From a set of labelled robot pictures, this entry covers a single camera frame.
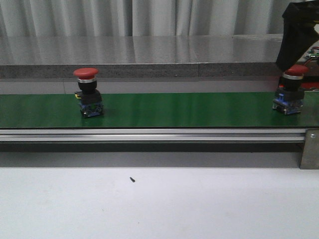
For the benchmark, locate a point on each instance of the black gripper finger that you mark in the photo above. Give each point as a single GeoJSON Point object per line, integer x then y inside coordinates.
{"type": "Point", "coordinates": [300, 19]}

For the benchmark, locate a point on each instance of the red mushroom push button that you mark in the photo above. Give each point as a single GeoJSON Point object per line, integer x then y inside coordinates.
{"type": "Point", "coordinates": [90, 99]}
{"type": "Point", "coordinates": [289, 95]}

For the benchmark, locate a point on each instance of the small green circuit board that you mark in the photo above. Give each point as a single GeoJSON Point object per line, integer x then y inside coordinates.
{"type": "Point", "coordinates": [312, 54]}

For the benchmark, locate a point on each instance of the red bin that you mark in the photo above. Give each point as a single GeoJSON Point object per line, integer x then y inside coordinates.
{"type": "Point", "coordinates": [309, 83]}

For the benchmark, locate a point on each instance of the grey stone counter slab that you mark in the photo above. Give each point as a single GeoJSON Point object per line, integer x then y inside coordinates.
{"type": "Point", "coordinates": [140, 56]}

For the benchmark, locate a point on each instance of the green conveyor belt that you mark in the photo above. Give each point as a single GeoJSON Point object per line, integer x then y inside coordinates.
{"type": "Point", "coordinates": [252, 109]}

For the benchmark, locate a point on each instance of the grey pleated curtain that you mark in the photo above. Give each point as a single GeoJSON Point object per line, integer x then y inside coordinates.
{"type": "Point", "coordinates": [140, 17]}

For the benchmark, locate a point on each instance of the metal conveyor support bracket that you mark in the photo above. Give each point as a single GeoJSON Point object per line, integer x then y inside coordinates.
{"type": "Point", "coordinates": [310, 156]}

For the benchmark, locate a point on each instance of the aluminium conveyor side rail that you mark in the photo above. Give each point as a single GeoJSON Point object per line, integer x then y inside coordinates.
{"type": "Point", "coordinates": [162, 134]}

